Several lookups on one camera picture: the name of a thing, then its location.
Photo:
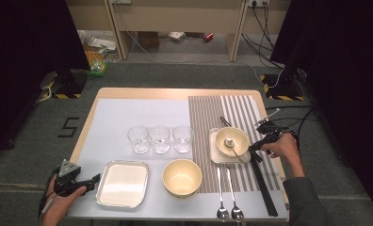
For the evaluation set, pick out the red can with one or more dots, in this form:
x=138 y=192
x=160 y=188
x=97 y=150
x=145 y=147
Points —
x=208 y=37

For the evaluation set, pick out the black stand base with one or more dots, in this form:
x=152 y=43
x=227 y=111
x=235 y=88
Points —
x=285 y=84
x=71 y=81

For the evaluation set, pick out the person's right hand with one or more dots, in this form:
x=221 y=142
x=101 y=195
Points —
x=285 y=147

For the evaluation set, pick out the brown cardboard box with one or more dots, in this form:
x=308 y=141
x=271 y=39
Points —
x=148 y=40

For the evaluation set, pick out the white wall socket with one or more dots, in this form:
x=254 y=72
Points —
x=258 y=3

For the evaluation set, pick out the yellow black hazard tape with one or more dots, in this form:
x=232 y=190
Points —
x=285 y=98

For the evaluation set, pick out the bundle of black chopsticks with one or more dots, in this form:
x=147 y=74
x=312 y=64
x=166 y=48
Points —
x=266 y=191

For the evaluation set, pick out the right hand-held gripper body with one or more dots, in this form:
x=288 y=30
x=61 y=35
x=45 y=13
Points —
x=272 y=130

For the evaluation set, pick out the black curtain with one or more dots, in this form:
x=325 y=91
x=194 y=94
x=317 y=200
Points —
x=18 y=62
x=348 y=62

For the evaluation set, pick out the brown white striped placemat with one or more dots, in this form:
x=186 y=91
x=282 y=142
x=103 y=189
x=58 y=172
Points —
x=206 y=113

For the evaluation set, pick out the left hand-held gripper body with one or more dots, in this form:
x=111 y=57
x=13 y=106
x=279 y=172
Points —
x=69 y=180

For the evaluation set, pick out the clear drinking glass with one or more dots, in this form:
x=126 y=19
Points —
x=159 y=141
x=182 y=141
x=138 y=141

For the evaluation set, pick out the light wooden desk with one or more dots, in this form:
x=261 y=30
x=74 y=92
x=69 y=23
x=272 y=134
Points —
x=175 y=15

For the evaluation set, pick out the metal spoon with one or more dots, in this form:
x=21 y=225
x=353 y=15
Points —
x=237 y=214
x=229 y=143
x=222 y=213

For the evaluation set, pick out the yellow green snack bag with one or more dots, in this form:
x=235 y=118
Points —
x=96 y=62

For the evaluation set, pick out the white square plate silver rim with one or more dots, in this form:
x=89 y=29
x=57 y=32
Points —
x=121 y=185
x=213 y=150

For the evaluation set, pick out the small white grey object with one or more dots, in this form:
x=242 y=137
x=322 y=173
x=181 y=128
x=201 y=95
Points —
x=177 y=36

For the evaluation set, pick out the clear plastic bag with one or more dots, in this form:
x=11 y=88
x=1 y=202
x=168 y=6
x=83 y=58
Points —
x=103 y=42

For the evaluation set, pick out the cream bowl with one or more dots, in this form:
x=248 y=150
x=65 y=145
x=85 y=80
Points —
x=181 y=179
x=181 y=197
x=238 y=147

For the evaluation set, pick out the person's left hand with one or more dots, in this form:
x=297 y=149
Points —
x=60 y=207

